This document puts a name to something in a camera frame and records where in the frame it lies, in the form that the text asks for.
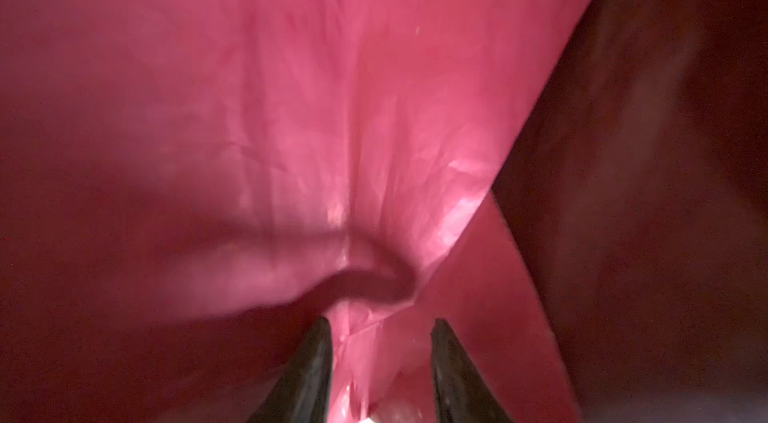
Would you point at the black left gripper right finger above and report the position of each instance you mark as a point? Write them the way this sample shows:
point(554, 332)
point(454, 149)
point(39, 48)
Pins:
point(460, 393)

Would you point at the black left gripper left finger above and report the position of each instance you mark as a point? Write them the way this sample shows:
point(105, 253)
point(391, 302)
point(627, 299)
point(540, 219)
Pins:
point(301, 394)

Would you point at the dark red wrapping paper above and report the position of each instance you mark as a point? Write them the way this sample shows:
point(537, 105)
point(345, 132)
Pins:
point(578, 187)

